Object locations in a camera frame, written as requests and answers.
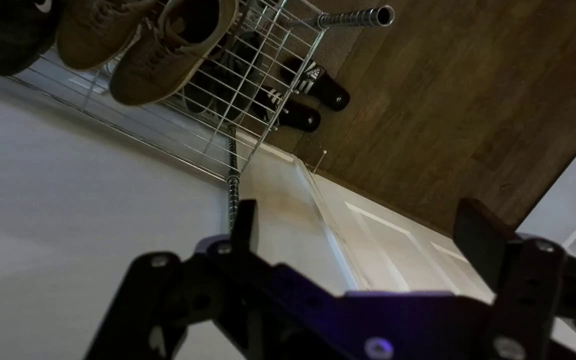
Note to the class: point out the white panelled door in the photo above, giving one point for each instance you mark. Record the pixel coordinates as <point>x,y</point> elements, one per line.
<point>381,247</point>

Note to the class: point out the black white-striped slide sandal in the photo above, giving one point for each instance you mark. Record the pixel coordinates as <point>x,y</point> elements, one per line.
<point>329,91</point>
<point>301,119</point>

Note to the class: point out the white door frame trim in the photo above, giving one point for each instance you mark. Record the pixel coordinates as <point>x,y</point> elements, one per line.
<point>278,212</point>

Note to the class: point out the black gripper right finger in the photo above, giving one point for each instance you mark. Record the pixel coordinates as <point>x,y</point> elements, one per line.
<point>521,287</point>

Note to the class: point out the brown suede shoe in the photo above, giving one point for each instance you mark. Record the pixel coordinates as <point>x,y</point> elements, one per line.
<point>161,63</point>
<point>94,33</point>

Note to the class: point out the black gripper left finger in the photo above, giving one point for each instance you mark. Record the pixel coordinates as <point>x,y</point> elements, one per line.
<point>169,292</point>

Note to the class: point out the black sneaker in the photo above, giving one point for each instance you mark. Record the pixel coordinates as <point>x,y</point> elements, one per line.
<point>9,37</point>

